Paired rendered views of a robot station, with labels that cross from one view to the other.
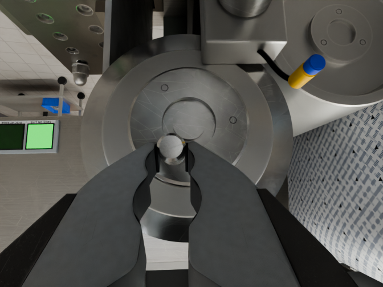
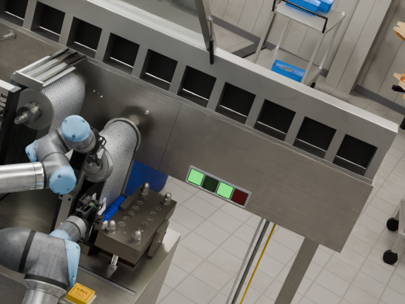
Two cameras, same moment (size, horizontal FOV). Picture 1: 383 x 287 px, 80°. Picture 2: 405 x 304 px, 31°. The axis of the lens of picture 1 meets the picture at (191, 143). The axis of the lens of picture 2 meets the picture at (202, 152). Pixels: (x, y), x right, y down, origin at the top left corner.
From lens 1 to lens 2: 2.33 m
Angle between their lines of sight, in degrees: 18
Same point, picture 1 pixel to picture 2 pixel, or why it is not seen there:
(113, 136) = (105, 167)
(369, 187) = (58, 123)
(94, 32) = (137, 207)
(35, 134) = (197, 178)
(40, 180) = (202, 155)
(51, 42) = (161, 213)
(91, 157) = (111, 166)
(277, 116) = not seen: hidden behind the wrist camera
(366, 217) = (62, 115)
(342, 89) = not seen: hidden behind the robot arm
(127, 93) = (100, 174)
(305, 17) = not seen: hidden behind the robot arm
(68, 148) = (184, 164)
